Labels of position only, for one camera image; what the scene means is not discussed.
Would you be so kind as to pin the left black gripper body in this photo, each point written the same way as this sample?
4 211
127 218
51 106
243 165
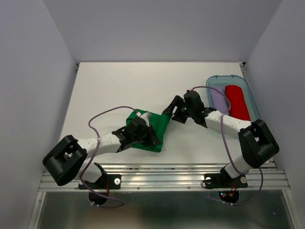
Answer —
145 137

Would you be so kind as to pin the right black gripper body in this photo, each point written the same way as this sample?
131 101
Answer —
186 112

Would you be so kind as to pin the red t shirt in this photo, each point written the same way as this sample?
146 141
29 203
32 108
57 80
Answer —
238 106

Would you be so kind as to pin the translucent blue plastic bin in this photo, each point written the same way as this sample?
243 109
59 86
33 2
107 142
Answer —
223 81

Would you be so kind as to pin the lavender t shirt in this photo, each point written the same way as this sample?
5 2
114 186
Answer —
218 100

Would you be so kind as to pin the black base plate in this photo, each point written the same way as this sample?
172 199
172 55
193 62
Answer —
108 181
222 181

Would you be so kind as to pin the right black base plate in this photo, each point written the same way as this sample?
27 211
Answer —
222 181

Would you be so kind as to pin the green t shirt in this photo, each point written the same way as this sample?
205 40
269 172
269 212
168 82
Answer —
159 122

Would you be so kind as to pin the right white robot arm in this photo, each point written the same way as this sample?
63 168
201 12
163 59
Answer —
257 143

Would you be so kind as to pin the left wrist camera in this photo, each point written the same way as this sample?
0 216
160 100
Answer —
145 116

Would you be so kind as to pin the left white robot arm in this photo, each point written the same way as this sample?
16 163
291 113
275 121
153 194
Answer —
71 159

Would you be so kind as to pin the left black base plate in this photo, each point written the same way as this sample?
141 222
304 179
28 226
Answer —
108 181

